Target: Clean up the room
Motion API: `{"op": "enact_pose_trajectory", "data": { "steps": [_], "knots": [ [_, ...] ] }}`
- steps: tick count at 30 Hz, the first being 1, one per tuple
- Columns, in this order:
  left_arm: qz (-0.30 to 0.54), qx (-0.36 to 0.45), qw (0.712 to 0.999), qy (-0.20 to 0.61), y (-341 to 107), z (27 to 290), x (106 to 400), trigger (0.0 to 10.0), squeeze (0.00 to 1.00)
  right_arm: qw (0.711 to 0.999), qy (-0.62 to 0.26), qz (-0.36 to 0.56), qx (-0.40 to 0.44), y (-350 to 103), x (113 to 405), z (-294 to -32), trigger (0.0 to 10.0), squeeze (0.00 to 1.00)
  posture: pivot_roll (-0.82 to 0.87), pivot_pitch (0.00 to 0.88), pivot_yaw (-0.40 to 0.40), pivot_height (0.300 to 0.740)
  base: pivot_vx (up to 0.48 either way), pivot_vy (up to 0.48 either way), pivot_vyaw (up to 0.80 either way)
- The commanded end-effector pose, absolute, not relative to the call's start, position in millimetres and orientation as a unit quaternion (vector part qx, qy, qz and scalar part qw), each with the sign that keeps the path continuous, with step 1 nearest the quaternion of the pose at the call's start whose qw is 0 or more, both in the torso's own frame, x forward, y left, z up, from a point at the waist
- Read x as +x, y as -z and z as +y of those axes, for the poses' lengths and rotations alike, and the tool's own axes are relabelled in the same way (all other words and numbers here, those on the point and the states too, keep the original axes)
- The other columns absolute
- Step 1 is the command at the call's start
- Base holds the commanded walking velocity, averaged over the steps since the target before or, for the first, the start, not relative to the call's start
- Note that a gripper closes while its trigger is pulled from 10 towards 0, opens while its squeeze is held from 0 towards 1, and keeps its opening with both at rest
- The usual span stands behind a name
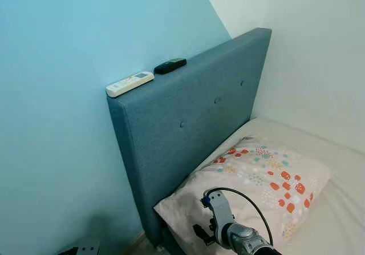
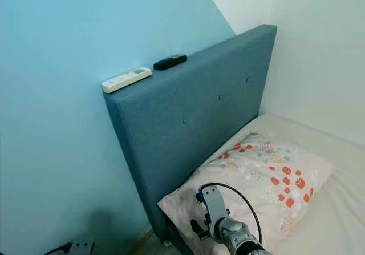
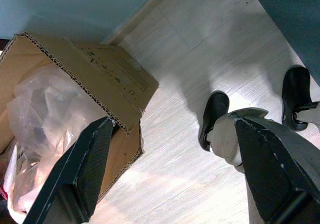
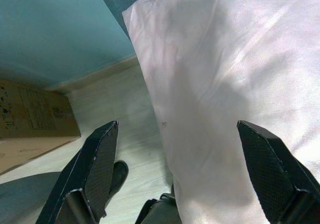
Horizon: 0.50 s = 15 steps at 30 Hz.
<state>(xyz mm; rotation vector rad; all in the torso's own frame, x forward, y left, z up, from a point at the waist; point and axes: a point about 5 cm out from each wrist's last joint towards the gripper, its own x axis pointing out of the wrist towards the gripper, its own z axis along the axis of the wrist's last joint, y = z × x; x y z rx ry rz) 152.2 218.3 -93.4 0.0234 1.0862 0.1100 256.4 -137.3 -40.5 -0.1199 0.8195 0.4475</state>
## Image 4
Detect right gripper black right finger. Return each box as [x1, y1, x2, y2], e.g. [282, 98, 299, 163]
[236, 120, 320, 224]

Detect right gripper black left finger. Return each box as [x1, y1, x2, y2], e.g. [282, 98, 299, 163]
[34, 120, 120, 224]

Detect pink pillow orange dots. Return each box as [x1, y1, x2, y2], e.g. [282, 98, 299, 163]
[121, 0, 320, 224]

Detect brown cardboard box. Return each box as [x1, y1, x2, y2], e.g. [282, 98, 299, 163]
[0, 77, 82, 176]

